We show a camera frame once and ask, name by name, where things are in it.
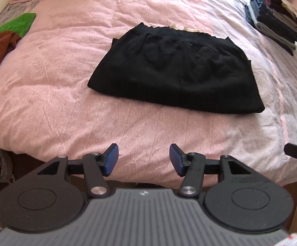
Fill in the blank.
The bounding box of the green towel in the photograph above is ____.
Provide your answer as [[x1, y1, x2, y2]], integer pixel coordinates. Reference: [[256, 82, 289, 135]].
[[0, 13, 37, 43]]

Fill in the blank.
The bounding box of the grey cloth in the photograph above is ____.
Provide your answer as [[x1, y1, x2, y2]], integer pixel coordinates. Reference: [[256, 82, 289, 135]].
[[0, 149, 14, 185]]

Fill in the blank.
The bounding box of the black garment with cream trim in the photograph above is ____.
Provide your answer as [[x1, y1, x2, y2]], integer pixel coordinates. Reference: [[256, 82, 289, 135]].
[[87, 23, 265, 115]]

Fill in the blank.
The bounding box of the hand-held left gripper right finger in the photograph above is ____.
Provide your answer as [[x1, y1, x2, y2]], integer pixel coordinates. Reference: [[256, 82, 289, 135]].
[[169, 144, 260, 198]]

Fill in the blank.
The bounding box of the pink and grey bedspread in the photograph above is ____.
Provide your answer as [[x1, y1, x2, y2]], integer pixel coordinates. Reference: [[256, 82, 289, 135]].
[[0, 0, 297, 188]]

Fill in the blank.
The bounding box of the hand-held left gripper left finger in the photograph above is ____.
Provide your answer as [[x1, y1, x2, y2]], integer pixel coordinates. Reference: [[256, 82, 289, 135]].
[[37, 143, 119, 198]]

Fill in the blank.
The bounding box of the stack of folded clothes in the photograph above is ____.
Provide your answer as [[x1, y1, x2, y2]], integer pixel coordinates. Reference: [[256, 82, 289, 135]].
[[245, 0, 297, 56]]

